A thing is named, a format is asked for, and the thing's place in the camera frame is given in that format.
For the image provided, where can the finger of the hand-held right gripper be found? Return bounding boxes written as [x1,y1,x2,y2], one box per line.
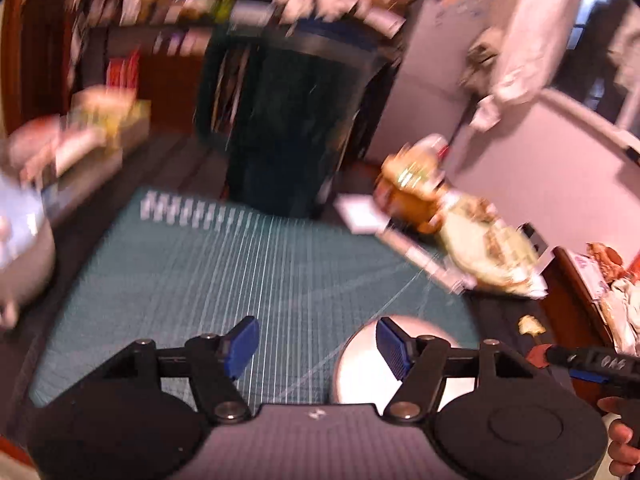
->
[545,345,640,386]

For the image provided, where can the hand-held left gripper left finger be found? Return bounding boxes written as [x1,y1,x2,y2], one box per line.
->
[97,316,261,423]

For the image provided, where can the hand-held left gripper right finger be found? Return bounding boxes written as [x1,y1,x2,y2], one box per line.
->
[376,316,553,423]

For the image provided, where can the white bowl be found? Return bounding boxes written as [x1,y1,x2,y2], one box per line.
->
[332,315,476,406]

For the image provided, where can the person's right hand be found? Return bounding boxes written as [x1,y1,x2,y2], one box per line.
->
[598,397,640,478]

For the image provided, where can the white clothing pile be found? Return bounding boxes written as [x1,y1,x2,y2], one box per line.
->
[600,275,640,356]

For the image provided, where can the brown wooden cabinet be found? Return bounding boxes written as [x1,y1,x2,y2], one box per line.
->
[542,246,616,351]

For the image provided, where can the yellow ginkgo leaf bookmark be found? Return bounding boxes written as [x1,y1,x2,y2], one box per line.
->
[517,315,547,337]

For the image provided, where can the green cutting mat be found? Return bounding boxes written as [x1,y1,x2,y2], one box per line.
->
[27,187,481,408]

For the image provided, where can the white pen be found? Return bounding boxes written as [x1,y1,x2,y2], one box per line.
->
[380,230,476,291]

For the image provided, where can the brown plush toy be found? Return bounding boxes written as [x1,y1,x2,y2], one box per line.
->
[585,242,626,281]

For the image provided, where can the green container lid stack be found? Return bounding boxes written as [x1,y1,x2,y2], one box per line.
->
[440,192,541,291]

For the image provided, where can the white paper card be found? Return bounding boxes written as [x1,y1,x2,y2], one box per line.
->
[334,194,391,235]

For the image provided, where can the orange bear ceramic pot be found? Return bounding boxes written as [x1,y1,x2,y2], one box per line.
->
[372,134,451,233]

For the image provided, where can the dark green electric kettle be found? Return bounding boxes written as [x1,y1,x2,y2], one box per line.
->
[195,30,396,218]

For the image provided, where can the white ceramic teapot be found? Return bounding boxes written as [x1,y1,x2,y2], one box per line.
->
[0,177,57,328]

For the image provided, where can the stack of books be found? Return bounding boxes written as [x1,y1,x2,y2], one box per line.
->
[20,130,126,201]

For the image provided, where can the grey refrigerator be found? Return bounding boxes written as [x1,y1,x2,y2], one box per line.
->
[370,0,506,161]

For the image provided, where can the window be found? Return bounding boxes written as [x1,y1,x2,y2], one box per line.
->
[545,0,640,151]

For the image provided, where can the white curtain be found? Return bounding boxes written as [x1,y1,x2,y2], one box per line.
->
[470,0,586,131]

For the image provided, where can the cluttered shelf desk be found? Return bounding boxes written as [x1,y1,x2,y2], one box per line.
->
[65,0,416,126]

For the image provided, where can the brown wooden door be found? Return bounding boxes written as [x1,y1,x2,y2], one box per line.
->
[0,0,83,136]

